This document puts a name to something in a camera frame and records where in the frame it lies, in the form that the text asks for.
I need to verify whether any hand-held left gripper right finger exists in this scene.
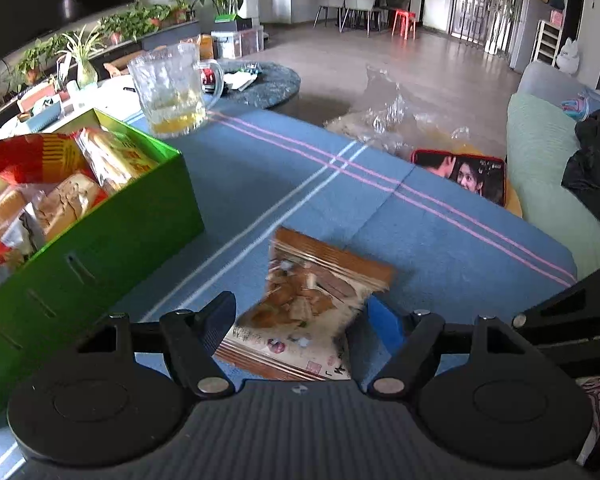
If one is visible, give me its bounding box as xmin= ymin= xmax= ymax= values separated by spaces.
xmin=366 ymin=294 xmax=528 ymax=397

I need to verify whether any dark entrance door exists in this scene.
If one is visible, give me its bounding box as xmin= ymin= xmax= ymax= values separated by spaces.
xmin=449 ymin=0 xmax=502 ymax=45

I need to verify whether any brown snack packet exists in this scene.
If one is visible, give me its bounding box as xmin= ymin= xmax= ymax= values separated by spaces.
xmin=214 ymin=226 xmax=399 ymax=382

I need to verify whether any black television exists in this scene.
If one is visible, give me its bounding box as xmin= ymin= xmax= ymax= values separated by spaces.
xmin=0 ymin=0 xmax=135 ymax=73

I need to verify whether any white round table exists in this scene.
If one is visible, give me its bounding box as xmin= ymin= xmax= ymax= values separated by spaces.
xmin=0 ymin=76 xmax=143 ymax=161

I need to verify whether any white shelf rack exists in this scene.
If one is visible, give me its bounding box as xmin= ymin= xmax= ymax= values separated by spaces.
xmin=531 ymin=19 xmax=562 ymax=67

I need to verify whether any green cardboard box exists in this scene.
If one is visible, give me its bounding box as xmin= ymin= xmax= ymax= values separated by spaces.
xmin=0 ymin=107 xmax=206 ymax=434

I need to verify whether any clear storage box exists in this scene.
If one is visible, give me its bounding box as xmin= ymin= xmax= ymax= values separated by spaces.
xmin=210 ymin=27 xmax=266 ymax=60

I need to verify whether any orange box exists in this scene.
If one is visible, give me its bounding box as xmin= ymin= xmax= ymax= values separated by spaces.
xmin=16 ymin=82 xmax=57 ymax=112

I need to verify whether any dark cloth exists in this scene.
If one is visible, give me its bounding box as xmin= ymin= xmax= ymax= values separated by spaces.
xmin=561 ymin=109 xmax=600 ymax=248

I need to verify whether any glass mug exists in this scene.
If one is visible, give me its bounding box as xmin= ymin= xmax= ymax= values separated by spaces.
xmin=127 ymin=42 xmax=226 ymax=141

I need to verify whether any red stool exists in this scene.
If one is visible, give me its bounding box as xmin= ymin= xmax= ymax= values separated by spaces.
xmin=391 ymin=7 xmax=422 ymax=41

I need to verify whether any white plush toy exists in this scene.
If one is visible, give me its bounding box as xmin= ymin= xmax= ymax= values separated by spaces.
xmin=555 ymin=37 xmax=582 ymax=75

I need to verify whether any colourful printed cushion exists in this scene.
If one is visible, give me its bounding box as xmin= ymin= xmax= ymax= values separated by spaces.
xmin=559 ymin=89 xmax=600 ymax=122

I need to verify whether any orange bread packet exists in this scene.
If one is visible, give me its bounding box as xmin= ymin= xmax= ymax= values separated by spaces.
xmin=0 ymin=187 xmax=30 ymax=238

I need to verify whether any green and black box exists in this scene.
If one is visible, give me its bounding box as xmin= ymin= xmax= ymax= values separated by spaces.
xmin=213 ymin=14 xmax=254 ymax=32

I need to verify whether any teal tray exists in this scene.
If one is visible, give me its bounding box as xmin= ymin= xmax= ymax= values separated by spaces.
xmin=16 ymin=100 xmax=64 ymax=130

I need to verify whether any spider plant in glass vase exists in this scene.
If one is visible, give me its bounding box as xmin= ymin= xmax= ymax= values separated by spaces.
xmin=54 ymin=24 xmax=107 ymax=90

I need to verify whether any dark round table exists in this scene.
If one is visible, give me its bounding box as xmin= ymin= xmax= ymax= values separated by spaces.
xmin=206 ymin=59 xmax=302 ymax=112

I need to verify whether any yellow cake packet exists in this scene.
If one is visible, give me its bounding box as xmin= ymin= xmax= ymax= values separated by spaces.
xmin=74 ymin=126 xmax=162 ymax=196

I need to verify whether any open cardboard box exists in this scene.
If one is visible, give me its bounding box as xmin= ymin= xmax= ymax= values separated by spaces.
xmin=103 ymin=57 xmax=132 ymax=80

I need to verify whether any clear plastic bag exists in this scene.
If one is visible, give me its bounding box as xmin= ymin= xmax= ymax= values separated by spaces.
xmin=324 ymin=64 xmax=475 ymax=157

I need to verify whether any printed red tin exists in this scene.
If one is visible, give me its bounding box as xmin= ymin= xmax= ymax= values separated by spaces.
xmin=410 ymin=148 xmax=508 ymax=207

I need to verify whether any blue striped tablecloth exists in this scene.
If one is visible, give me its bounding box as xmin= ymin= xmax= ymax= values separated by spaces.
xmin=0 ymin=102 xmax=580 ymax=480

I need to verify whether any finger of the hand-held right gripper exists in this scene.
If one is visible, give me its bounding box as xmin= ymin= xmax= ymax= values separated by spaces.
xmin=511 ymin=265 xmax=600 ymax=380

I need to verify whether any light green sofa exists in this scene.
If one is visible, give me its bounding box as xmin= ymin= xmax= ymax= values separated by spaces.
xmin=506 ymin=61 xmax=600 ymax=277

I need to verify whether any tall grey cabinet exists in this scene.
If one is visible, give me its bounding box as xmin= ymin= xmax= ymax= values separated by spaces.
xmin=509 ymin=0 xmax=567 ymax=72

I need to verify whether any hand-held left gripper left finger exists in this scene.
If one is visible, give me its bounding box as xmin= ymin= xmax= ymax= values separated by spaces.
xmin=76 ymin=291 xmax=238 ymax=400

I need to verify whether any dark television cabinet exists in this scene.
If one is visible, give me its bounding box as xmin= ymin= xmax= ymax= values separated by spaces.
xmin=0 ymin=19 xmax=202 ymax=111

